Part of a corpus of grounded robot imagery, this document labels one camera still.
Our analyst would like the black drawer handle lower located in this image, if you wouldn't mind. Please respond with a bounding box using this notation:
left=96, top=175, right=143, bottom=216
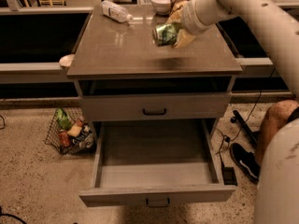
left=146, top=198, right=170, bottom=208

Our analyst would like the white bowl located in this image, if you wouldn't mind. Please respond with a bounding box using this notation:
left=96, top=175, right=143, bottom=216
left=150, top=0, right=171, bottom=15

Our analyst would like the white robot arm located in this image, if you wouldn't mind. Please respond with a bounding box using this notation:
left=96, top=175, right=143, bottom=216
left=168, top=0, right=299, bottom=224

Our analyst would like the red soda can in basket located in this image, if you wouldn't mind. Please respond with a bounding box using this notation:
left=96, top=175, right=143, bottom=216
left=58, top=130, right=71, bottom=147

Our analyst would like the black drawer handle upper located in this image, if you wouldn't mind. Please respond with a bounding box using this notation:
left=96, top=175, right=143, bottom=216
left=142, top=108, right=167, bottom=116

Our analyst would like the clear plastic water bottle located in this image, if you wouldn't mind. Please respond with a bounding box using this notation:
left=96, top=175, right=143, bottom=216
left=101, top=1, right=134, bottom=23

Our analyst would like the green chip bag in basket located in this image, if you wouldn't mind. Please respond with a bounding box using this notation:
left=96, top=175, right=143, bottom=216
left=54, top=108, right=72, bottom=131

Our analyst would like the black sneaker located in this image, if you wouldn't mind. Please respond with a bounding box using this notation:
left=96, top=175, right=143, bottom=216
left=230, top=143, right=261, bottom=184

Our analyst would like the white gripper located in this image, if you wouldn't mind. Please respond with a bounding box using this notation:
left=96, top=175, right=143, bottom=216
left=167, top=0, right=210, bottom=49

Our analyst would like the black cable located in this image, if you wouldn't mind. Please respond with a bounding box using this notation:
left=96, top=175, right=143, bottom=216
left=214, top=66, right=278, bottom=170

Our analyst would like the yellow bottle in basket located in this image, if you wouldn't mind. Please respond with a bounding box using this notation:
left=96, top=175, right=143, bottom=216
left=67, top=118, right=84, bottom=137

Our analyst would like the black drawer handle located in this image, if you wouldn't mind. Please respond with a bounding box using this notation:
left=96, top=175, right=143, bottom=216
left=146, top=198, right=170, bottom=208
left=142, top=108, right=167, bottom=116

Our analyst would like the black wire basket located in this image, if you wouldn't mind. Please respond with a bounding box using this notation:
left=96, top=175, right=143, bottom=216
left=45, top=107, right=95, bottom=155

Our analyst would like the grey drawer cabinet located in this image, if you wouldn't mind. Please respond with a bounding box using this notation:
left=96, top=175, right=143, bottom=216
left=66, top=3, right=243, bottom=208

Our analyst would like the small round white disc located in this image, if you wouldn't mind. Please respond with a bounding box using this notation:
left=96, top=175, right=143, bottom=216
left=59, top=54, right=75, bottom=67

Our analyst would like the black power adapter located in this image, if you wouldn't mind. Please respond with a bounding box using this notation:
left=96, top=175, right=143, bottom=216
left=222, top=167, right=237, bottom=185

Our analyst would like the open grey drawer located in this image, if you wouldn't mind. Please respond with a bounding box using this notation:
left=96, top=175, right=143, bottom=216
left=79, top=119, right=236, bottom=207

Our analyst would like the closed grey drawer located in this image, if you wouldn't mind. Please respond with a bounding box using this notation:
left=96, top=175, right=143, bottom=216
left=79, top=92, right=231, bottom=121

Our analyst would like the green soda can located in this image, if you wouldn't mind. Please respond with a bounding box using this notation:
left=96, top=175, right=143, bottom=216
left=152, top=22, right=181, bottom=47

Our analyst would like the person's leg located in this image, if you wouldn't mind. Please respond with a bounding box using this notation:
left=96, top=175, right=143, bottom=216
left=255, top=100, right=299, bottom=165

